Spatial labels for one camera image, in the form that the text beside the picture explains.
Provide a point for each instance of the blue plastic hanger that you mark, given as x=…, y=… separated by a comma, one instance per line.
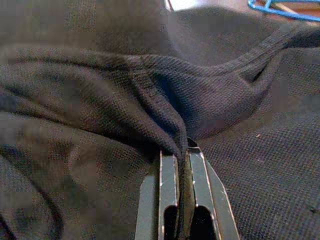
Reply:
x=295, y=16

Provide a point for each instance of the navy polo shirt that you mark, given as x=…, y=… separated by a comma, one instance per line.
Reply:
x=100, y=100

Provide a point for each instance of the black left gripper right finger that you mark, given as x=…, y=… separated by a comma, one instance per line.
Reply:
x=202, y=185

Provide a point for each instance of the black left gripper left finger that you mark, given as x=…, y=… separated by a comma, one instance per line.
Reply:
x=167, y=185

